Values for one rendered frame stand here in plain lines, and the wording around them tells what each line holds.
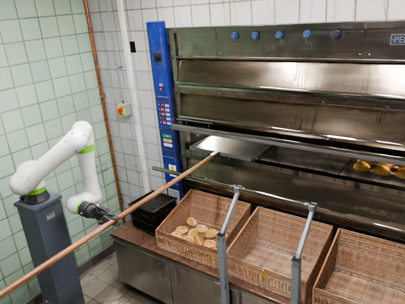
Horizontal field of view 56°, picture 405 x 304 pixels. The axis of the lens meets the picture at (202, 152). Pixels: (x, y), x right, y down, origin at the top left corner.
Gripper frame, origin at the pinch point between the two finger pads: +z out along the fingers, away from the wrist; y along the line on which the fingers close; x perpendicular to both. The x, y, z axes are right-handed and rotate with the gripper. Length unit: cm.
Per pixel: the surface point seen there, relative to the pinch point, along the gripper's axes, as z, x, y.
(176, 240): -5, -53, 47
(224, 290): 41, -43, 63
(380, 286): 122, -91, 58
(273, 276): 69, -54, 47
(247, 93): 26, -103, -50
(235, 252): 35, -66, 50
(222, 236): 41, -44, 22
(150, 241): -35, -56, 60
